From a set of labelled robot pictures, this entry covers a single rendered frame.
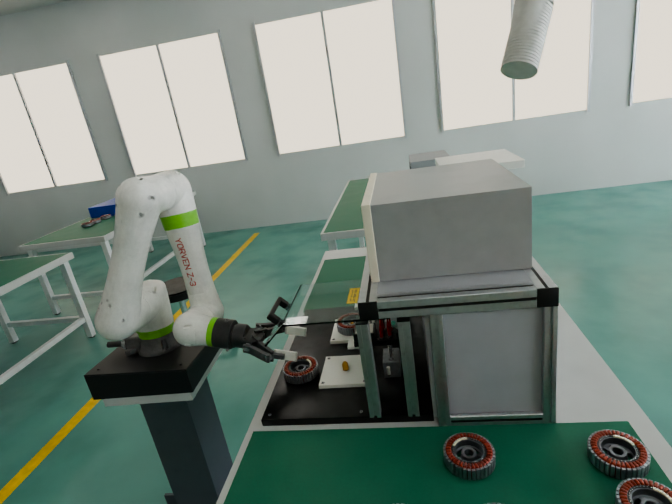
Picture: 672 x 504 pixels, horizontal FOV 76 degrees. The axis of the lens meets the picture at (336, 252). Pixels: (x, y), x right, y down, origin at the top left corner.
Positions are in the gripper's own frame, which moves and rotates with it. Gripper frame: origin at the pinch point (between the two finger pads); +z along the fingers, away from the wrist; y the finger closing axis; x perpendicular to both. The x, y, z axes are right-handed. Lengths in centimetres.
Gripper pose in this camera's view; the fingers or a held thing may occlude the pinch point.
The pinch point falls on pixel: (298, 343)
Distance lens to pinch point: 135.3
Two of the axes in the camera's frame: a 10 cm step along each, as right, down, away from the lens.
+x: 0.7, -9.3, -3.6
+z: 9.9, 1.1, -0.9
